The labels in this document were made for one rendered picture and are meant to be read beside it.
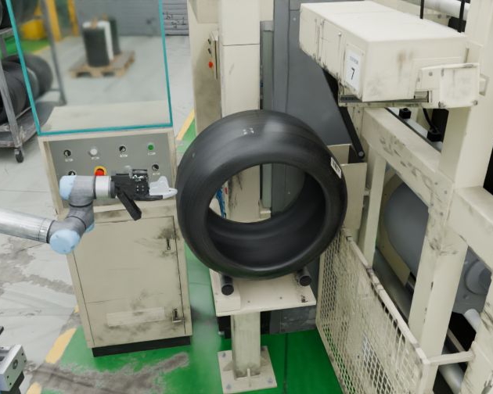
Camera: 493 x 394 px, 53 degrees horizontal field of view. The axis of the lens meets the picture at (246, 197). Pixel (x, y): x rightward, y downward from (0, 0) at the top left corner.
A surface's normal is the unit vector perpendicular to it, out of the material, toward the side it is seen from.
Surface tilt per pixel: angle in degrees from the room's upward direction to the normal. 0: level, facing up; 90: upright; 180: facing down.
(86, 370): 0
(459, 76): 72
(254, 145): 43
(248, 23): 90
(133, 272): 91
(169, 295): 90
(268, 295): 0
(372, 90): 90
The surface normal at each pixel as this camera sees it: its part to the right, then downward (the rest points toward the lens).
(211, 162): -0.37, -0.13
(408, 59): 0.16, 0.48
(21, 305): -0.01, -0.87
